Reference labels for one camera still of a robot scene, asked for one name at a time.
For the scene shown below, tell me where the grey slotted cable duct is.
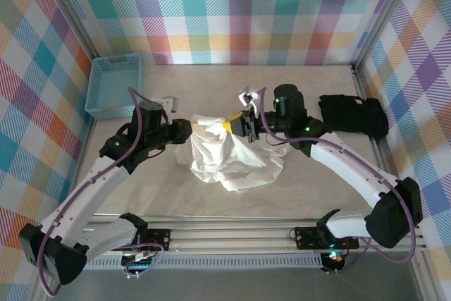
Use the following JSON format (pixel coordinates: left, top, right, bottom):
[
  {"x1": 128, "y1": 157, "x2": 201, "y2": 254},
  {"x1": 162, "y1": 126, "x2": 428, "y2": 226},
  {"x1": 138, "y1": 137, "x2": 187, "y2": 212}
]
[{"x1": 56, "y1": 254, "x2": 324, "y2": 270}]

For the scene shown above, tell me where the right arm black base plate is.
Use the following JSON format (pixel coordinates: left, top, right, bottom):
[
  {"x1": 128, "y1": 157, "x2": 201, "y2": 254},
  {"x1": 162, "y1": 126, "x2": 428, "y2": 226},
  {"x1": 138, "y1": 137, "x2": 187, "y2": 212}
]
[{"x1": 294, "y1": 226, "x2": 360, "y2": 251}]

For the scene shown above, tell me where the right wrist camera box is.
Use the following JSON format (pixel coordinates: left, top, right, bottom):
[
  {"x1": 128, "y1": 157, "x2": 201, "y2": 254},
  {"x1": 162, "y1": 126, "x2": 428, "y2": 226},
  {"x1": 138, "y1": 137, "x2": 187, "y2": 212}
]
[{"x1": 237, "y1": 85, "x2": 262, "y2": 109}]

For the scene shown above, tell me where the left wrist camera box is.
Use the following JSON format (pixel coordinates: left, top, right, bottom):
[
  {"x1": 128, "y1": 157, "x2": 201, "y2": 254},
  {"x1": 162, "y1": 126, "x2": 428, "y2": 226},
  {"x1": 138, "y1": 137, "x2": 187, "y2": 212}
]
[{"x1": 156, "y1": 95, "x2": 179, "y2": 125}]

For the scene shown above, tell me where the aluminium frame post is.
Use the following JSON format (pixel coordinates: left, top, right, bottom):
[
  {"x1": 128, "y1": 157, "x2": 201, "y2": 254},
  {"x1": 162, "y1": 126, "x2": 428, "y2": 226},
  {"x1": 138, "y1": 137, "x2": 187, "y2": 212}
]
[
  {"x1": 354, "y1": 0, "x2": 420, "y2": 71},
  {"x1": 35, "y1": 0, "x2": 101, "y2": 66}
]

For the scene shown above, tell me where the aluminium side rail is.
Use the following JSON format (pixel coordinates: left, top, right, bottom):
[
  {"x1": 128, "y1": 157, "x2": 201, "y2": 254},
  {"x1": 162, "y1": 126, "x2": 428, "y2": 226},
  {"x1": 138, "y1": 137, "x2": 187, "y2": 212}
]
[
  {"x1": 350, "y1": 63, "x2": 406, "y2": 223},
  {"x1": 61, "y1": 117, "x2": 98, "y2": 226}
]

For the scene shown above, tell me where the white t-shirt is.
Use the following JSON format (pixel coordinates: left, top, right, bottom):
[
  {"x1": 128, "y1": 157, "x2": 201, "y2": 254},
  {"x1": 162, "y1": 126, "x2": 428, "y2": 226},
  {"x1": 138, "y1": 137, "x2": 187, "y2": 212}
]
[{"x1": 175, "y1": 113, "x2": 293, "y2": 195}]

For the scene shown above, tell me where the black t-shirt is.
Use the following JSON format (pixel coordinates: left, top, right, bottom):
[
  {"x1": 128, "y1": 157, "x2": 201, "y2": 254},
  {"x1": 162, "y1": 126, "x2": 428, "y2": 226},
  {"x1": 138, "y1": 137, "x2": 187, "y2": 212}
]
[{"x1": 318, "y1": 93, "x2": 390, "y2": 140}]

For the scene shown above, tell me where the aluminium mounting rail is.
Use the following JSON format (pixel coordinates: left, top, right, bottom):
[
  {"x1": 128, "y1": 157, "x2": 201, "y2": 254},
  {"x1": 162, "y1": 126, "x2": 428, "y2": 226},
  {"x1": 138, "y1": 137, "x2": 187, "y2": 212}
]
[{"x1": 38, "y1": 209, "x2": 427, "y2": 256}]

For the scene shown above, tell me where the aluminium frame leg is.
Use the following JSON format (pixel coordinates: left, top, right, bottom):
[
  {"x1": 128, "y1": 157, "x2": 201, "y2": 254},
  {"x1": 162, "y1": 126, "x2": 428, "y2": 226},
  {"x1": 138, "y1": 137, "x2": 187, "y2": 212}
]
[
  {"x1": 31, "y1": 254, "x2": 57, "y2": 301},
  {"x1": 408, "y1": 252, "x2": 434, "y2": 301}
]

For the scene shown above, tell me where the blue plastic basket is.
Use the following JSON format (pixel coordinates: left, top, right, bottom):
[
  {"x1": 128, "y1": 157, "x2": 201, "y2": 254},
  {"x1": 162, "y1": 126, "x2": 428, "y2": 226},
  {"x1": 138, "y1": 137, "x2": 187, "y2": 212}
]
[{"x1": 85, "y1": 53, "x2": 145, "y2": 121}]

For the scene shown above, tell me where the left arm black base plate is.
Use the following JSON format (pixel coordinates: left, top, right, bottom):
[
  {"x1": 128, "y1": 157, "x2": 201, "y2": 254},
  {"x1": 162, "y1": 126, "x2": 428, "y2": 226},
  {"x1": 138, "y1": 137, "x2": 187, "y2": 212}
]
[{"x1": 121, "y1": 228, "x2": 172, "y2": 252}]

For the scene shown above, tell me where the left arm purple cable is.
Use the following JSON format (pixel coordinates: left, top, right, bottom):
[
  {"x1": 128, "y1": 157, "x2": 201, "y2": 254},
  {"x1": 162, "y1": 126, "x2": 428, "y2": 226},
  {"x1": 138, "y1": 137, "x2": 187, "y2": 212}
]
[{"x1": 37, "y1": 86, "x2": 166, "y2": 297}]

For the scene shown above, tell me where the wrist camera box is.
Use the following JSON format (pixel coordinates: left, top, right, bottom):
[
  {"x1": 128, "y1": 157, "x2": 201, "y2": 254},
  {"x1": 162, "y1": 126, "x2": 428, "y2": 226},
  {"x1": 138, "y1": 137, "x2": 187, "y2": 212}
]
[
  {"x1": 237, "y1": 85, "x2": 262, "y2": 109},
  {"x1": 156, "y1": 95, "x2": 179, "y2": 125}
]

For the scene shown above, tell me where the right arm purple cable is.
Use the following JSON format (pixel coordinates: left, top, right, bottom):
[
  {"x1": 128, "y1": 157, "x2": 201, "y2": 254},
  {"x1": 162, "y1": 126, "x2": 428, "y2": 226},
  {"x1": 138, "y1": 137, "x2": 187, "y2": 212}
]
[{"x1": 257, "y1": 86, "x2": 417, "y2": 276}]

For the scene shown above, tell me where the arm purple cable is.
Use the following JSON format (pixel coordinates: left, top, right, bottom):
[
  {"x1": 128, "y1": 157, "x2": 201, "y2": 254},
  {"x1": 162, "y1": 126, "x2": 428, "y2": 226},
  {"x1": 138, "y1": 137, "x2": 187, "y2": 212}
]
[
  {"x1": 37, "y1": 86, "x2": 166, "y2": 297},
  {"x1": 257, "y1": 86, "x2": 417, "y2": 276}
]

